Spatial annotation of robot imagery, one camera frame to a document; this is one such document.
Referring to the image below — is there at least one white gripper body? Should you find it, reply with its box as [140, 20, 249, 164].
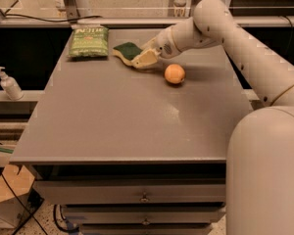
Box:
[154, 26, 180, 59]

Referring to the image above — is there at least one orange fruit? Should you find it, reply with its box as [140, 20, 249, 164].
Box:
[165, 64, 185, 84]

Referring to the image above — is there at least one top grey drawer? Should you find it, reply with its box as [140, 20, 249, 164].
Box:
[34, 180, 225, 205]

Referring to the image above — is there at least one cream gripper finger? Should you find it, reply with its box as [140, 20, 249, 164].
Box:
[131, 48, 161, 69]
[139, 37, 156, 51]

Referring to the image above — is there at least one middle grey drawer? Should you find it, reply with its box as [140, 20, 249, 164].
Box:
[63, 205, 225, 225]

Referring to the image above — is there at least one cardboard box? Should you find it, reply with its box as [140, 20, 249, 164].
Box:
[0, 164, 34, 228]

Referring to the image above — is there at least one black floor cable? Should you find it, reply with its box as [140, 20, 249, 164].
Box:
[0, 154, 49, 235]

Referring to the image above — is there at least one black cable on shelf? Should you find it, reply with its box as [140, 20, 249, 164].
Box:
[0, 0, 104, 24]

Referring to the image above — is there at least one green jalapeno chip bag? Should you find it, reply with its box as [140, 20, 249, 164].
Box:
[69, 26, 109, 58]

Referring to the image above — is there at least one grey drawer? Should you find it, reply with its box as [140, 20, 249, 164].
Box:
[63, 205, 225, 225]
[81, 223, 212, 235]
[34, 180, 225, 205]

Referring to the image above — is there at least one green and yellow sponge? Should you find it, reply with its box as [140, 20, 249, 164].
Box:
[113, 42, 142, 66]

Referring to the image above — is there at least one left metal bracket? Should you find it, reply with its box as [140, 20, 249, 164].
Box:
[63, 0, 79, 23]

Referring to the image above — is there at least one white pump dispenser bottle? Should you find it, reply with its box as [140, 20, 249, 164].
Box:
[0, 67, 24, 101]

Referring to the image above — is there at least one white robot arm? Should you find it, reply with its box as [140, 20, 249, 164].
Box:
[133, 0, 294, 235]

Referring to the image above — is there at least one bottom grey drawer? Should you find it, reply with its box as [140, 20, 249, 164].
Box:
[81, 223, 212, 235]

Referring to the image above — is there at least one grey drawer cabinet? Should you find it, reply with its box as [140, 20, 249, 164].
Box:
[9, 27, 253, 235]

